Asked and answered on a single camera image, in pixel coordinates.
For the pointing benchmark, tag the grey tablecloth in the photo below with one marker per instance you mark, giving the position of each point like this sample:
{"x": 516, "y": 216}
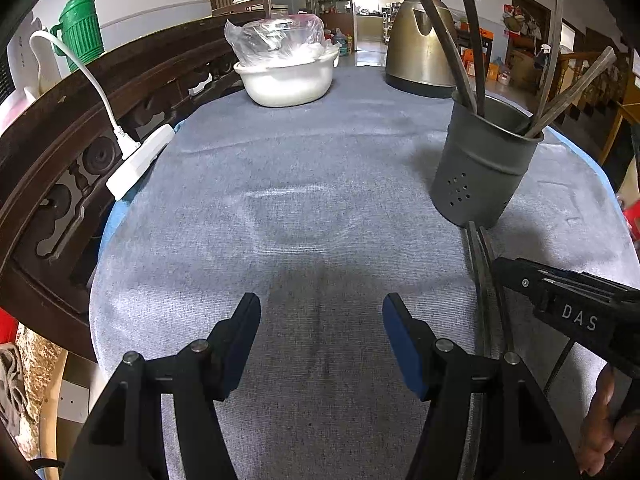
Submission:
{"x": 300, "y": 185}

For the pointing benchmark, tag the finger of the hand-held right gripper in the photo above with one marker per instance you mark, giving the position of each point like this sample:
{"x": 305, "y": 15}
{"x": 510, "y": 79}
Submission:
{"x": 520, "y": 275}

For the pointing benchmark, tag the long metal utensil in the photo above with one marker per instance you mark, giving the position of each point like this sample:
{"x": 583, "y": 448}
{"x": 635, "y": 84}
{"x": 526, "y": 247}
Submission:
{"x": 477, "y": 270}
{"x": 504, "y": 320}

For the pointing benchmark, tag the clear plastic bag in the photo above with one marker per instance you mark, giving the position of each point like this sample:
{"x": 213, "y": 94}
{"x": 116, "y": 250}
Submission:
{"x": 270, "y": 40}

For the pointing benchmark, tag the green thermos jug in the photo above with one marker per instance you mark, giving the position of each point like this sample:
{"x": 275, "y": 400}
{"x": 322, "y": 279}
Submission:
{"x": 80, "y": 35}

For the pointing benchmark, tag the dark carved wooden bench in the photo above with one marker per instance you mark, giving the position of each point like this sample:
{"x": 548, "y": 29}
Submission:
{"x": 60, "y": 125}

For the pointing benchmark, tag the white bowl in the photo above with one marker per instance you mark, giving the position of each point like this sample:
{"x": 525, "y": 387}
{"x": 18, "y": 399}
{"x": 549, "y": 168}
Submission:
{"x": 285, "y": 85}

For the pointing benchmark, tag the utensils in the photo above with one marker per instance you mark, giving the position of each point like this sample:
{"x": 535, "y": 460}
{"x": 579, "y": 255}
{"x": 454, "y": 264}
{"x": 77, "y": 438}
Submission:
{"x": 442, "y": 30}

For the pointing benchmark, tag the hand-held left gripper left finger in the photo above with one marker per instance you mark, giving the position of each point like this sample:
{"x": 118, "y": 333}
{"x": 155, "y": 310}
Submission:
{"x": 247, "y": 330}

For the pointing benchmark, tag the grey metal utensil holder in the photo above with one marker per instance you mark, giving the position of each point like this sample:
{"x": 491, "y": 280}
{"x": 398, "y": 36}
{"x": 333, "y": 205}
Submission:
{"x": 480, "y": 170}

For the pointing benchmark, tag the brass-coloured electric kettle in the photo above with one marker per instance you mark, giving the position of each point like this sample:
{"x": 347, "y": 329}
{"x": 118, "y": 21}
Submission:
{"x": 410, "y": 50}

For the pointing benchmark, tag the person's right hand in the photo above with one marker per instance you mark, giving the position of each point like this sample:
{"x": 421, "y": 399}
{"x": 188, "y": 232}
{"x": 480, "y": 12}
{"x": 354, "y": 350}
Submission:
{"x": 597, "y": 425}

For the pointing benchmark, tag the grey rag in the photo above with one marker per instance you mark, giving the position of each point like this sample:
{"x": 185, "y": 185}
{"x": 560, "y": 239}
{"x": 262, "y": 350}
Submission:
{"x": 12, "y": 385}

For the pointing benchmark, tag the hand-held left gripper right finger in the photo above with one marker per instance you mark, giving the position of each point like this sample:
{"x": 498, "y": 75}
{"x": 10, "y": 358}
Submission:
{"x": 400, "y": 340}

